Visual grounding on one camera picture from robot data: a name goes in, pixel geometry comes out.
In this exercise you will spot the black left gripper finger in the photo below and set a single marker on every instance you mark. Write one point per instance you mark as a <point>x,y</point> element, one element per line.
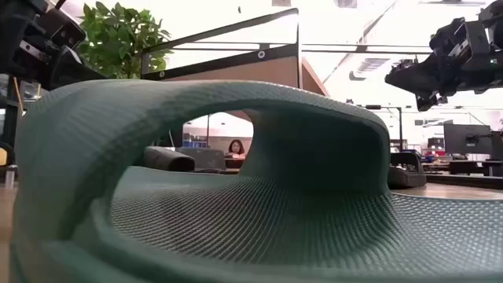
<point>68,67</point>

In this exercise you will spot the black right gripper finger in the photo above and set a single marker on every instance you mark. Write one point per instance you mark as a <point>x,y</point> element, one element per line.
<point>427,102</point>
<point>416,78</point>

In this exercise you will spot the green rubber slide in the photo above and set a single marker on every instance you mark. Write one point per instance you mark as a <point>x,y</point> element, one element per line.
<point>118,118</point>

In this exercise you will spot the black pole stand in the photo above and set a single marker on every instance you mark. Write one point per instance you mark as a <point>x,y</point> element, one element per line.
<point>401,129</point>

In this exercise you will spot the black computer monitor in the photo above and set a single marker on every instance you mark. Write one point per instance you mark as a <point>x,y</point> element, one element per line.
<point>498,145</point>
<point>467,139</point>

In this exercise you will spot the tall leafy potted plant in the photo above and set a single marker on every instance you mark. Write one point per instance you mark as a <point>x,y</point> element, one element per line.
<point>118,39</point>

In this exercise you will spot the black office desk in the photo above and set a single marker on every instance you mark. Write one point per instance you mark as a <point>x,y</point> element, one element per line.
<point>471,165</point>

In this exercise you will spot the small grey metal cylinder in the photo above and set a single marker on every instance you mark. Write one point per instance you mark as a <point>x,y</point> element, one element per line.
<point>10,177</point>

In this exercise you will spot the person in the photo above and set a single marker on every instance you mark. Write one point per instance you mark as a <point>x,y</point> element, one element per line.
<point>236,147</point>

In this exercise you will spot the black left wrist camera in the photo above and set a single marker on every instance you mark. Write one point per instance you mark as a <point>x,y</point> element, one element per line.
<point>63,29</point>

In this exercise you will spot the wooden shelf with black frame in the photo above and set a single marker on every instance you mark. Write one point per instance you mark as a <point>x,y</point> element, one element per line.
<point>243,70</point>

